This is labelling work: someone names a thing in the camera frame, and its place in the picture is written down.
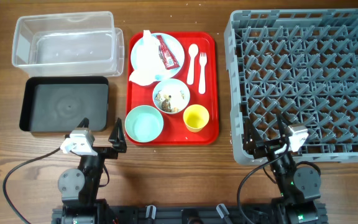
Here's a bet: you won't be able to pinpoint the clear plastic bin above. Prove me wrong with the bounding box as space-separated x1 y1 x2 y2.
12 11 125 77

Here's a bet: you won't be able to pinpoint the rice food scraps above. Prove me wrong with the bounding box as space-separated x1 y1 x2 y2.
154 90 186 113

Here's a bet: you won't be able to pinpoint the white plastic spoon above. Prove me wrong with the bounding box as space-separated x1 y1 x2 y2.
186 44 198 85

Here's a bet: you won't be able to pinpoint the white plastic fork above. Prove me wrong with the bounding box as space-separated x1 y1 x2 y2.
198 52 208 94

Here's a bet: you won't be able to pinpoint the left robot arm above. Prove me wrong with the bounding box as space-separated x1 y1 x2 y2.
52 118 127 224

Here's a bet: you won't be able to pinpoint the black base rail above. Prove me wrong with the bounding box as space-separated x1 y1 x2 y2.
51 203 329 224

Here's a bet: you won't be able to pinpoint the light blue small bowl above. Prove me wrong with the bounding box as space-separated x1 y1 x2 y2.
152 78 190 114

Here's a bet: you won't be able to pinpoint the mint green bowl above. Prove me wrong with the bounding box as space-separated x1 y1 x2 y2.
124 105 164 143

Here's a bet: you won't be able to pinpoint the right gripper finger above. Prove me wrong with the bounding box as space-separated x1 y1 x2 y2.
244 118 264 146
276 113 290 140

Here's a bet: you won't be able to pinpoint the grey dishwasher rack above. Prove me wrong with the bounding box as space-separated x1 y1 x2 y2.
224 9 358 165

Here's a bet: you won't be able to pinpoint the white napkin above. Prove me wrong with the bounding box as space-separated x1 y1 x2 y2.
129 30 165 86

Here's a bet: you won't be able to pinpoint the red ketchup packet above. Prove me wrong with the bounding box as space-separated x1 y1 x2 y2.
156 35 179 70

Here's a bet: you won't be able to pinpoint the light blue plate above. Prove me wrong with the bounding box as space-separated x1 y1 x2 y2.
129 33 185 82

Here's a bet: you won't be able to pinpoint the black plastic tray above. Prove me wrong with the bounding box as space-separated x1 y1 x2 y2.
19 77 109 133

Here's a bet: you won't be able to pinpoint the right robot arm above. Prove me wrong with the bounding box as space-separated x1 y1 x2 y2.
236 114 322 223

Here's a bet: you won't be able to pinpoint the yellow plastic cup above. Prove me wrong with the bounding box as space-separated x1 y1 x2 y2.
183 105 209 133

